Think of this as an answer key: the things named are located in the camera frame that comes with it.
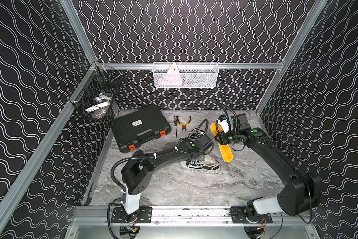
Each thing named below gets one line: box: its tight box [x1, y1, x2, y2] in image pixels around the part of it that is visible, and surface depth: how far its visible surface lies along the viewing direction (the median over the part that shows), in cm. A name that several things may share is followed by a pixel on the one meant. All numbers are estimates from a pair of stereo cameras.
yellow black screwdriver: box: [174, 115, 179, 138], surface depth 115 cm
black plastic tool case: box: [110, 105, 172, 154], surface depth 103 cm
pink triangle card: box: [166, 62, 180, 74], surface depth 90 cm
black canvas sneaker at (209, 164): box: [179, 154, 221, 173], surface depth 87 cm
